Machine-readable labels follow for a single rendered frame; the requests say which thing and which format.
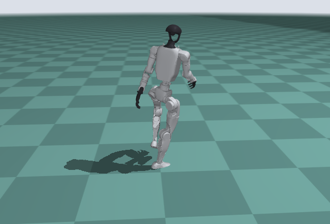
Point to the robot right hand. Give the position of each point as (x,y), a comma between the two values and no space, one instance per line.
(193,84)

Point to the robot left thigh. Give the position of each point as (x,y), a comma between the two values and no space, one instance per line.
(157,104)

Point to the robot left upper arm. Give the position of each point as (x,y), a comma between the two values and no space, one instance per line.
(151,60)

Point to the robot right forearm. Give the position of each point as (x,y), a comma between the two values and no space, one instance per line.
(191,77)

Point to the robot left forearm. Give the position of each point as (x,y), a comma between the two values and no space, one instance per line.
(144,80)

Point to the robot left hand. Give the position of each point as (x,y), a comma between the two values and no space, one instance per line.
(138,96)

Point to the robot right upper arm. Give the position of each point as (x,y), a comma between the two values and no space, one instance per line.
(185,58)

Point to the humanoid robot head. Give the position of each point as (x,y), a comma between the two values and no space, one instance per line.
(172,30)

